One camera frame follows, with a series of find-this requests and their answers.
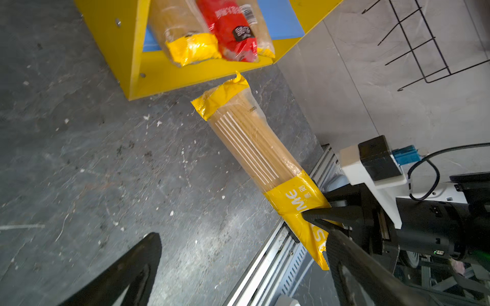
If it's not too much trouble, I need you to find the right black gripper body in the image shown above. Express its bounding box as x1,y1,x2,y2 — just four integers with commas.
325,183,489,268

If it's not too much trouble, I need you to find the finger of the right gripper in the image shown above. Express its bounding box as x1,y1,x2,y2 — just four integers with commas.
301,206,364,233

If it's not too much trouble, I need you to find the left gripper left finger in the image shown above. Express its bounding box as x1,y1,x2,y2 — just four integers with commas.
61,232,162,305

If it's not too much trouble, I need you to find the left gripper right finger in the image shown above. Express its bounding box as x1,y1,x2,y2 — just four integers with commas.
326,230,435,306

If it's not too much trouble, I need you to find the yellow label spaghetti bag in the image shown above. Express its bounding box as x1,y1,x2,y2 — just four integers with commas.
191,74,330,270

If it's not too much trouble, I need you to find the thin red spaghetti bag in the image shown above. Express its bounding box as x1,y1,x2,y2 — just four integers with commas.
197,0,258,62

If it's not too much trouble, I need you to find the yellow Pastatime spaghetti bag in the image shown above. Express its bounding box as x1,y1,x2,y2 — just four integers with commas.
148,0,222,68

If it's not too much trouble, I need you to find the yellow pink blue wooden shelf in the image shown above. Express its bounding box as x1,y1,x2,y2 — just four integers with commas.
75,0,340,101

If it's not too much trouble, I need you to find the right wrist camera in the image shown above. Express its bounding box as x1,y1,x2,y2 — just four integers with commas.
338,135,421,230

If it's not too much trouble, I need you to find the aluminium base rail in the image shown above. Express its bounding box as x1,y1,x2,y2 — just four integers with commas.
221,143,345,306

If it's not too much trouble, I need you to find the black wire hook rack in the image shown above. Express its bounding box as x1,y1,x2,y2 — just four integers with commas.
361,0,490,92

